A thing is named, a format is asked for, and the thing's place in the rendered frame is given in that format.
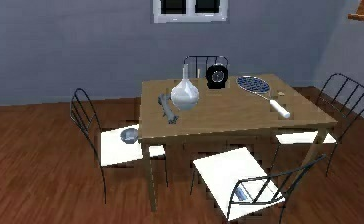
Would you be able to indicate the blue and white pen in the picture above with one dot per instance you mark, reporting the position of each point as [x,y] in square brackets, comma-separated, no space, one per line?
[241,194]

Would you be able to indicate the grey statue figure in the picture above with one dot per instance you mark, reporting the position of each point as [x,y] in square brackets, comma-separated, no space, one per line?
[166,108]

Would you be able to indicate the clear glass vase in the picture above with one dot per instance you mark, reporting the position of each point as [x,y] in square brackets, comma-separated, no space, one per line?
[185,95]

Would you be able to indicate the brown wooden table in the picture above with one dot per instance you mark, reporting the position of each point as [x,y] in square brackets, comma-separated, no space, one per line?
[223,113]

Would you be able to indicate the grey bowl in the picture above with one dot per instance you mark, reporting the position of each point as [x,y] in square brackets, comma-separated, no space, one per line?
[129,135]

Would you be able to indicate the white framed window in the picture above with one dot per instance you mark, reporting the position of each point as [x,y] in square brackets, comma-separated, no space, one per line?
[190,11]

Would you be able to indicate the black alarm clock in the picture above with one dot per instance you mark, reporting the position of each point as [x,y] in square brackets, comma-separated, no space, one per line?
[217,77]

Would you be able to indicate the blue and white tennis racket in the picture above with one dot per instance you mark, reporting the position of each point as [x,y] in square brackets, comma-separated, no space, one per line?
[256,86]

